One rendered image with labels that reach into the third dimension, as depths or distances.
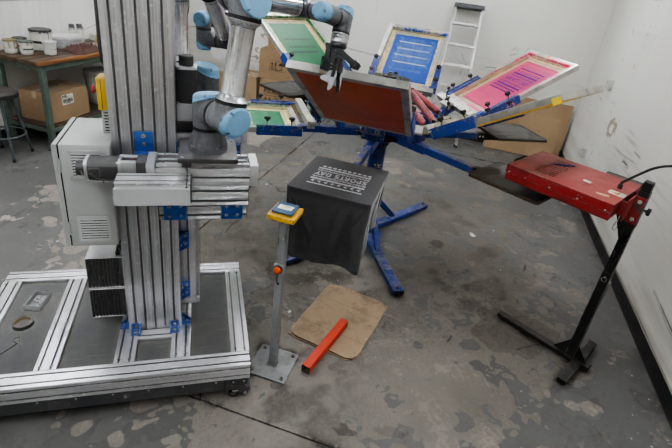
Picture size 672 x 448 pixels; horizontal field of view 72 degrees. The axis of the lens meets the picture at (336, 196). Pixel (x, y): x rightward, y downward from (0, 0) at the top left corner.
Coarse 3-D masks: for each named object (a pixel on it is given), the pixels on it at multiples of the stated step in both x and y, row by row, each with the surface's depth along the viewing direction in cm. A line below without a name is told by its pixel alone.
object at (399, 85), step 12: (288, 60) 215; (312, 72) 213; (324, 72) 211; (348, 72) 209; (300, 84) 236; (372, 84) 208; (384, 84) 206; (396, 84) 205; (408, 84) 204; (408, 96) 212; (408, 108) 228; (336, 120) 288; (408, 120) 248; (396, 132) 279; (408, 132) 272
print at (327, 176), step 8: (320, 168) 260; (328, 168) 261; (336, 168) 263; (312, 176) 249; (320, 176) 250; (328, 176) 252; (336, 176) 253; (344, 176) 254; (352, 176) 256; (360, 176) 257; (368, 176) 258; (320, 184) 241; (328, 184) 242; (336, 184) 244; (344, 184) 245; (352, 184) 246; (360, 184) 247; (352, 192) 237; (360, 192) 238
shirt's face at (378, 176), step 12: (312, 168) 259; (348, 168) 265; (360, 168) 267; (372, 168) 270; (300, 180) 243; (372, 180) 254; (324, 192) 233; (336, 192) 235; (348, 192) 237; (372, 192) 240
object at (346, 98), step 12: (300, 72) 218; (312, 84) 231; (324, 84) 226; (312, 96) 251; (324, 96) 245; (336, 96) 240; (348, 96) 234; (324, 108) 268; (336, 108) 262; (348, 108) 255; (348, 120) 281; (360, 120) 273
